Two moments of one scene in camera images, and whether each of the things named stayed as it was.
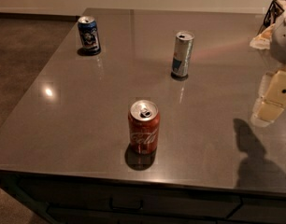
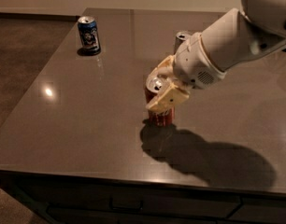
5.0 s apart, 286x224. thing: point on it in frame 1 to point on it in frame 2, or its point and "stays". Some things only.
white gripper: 282,41 to 193,63
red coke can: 144,124 to 164,118
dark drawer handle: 125,208 stays
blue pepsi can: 89,34 stays
